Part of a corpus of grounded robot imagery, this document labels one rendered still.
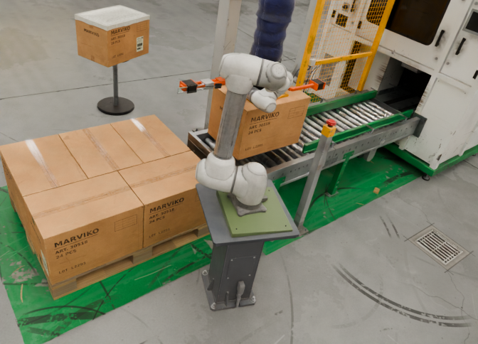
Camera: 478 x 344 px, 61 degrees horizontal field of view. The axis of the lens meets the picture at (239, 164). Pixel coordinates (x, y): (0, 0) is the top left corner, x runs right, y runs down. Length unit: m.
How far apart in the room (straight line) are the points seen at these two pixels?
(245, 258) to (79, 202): 1.07
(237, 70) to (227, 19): 1.91
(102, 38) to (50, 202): 1.93
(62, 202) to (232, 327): 1.30
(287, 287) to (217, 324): 0.59
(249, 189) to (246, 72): 0.63
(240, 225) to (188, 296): 0.82
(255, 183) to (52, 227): 1.18
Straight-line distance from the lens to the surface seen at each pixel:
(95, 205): 2.63
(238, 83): 1.93
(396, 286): 3.38
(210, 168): 2.14
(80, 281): 2.92
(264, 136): 2.90
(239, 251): 2.44
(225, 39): 3.85
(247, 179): 2.14
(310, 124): 3.86
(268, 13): 2.68
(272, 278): 3.03
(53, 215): 2.60
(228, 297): 2.79
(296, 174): 3.23
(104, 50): 4.16
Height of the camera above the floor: 2.30
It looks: 35 degrees down
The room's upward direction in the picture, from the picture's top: 11 degrees clockwise
